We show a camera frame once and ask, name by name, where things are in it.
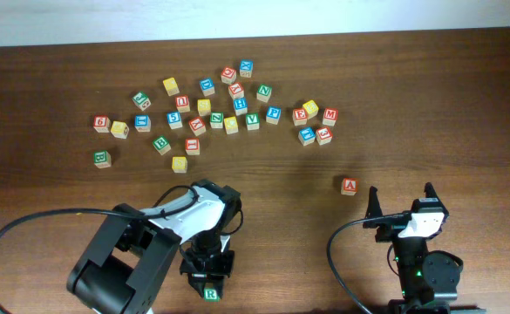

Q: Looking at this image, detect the green R block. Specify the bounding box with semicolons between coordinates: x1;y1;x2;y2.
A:
203;288;220;302

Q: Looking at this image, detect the yellow s block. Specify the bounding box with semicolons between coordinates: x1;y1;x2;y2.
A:
171;156;188;174
197;99;212;117

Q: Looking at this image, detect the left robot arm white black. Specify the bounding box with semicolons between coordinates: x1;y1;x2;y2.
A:
66;180;241;313

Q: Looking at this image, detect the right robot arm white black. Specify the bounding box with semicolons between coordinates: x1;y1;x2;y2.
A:
364;182;486;314

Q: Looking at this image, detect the red A block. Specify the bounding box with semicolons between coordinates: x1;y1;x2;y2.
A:
341;178;358;195

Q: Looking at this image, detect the red 3 block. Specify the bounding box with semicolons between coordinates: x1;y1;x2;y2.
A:
316;126;333;145

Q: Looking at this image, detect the blue block lower right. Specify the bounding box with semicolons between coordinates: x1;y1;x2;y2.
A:
298;127;316;146

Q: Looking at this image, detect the red M block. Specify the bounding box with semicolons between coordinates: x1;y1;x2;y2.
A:
323;108;338;126

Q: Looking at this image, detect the red I block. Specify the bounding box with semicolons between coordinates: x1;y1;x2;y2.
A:
185;138;201;155

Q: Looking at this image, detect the yellow block by E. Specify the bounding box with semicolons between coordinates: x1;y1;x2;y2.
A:
303;99;319;119

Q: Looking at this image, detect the red E block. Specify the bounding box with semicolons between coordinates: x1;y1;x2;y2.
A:
292;108;308;126

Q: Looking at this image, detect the green B block centre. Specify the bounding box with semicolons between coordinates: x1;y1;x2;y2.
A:
153;136;171;155

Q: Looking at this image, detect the green b block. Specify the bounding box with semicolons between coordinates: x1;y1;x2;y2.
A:
153;136;171;155
93;150;112;168

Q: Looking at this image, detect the red Y block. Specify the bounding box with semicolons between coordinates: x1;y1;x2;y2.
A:
188;117;207;136

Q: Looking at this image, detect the blue P block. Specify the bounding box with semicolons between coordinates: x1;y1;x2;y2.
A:
266;106;282;125

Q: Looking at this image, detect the green B block far left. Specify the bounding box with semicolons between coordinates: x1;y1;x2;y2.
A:
93;150;112;168

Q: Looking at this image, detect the yellow C block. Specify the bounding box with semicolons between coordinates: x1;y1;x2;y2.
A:
223;116;239;134

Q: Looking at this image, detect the green Z block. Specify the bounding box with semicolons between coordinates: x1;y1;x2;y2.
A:
210;112;224;129

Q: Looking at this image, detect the blue 5 block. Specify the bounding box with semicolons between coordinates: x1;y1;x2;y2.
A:
167;112;183;129

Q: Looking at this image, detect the green V block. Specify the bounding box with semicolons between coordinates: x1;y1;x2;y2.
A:
246;113;260;131

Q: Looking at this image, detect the yellow block far left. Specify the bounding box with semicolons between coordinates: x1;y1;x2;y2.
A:
110;121;130;139

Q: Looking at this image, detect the green N block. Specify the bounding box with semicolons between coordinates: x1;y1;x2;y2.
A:
256;84;272;103

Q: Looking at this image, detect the red U block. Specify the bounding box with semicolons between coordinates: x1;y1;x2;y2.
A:
175;95;190;113

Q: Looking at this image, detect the blue H block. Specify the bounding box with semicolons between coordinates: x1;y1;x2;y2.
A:
233;98;248;116

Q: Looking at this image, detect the red 6 block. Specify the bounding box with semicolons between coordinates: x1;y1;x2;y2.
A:
92;115;111;133

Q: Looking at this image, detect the green J block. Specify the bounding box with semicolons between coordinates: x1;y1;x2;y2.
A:
132;92;152;111

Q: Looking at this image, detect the red K block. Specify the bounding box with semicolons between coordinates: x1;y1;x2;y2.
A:
228;82;245;99

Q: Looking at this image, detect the blue D block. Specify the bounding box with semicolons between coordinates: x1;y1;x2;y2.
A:
199;78;215;97

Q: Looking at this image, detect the yellow block top left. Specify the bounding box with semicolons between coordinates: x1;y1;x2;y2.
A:
162;77;180;96

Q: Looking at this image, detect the red C block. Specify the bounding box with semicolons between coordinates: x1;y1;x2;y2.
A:
221;66;237;85

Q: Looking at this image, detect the blue X block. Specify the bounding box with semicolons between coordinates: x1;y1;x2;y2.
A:
239;59;254;78

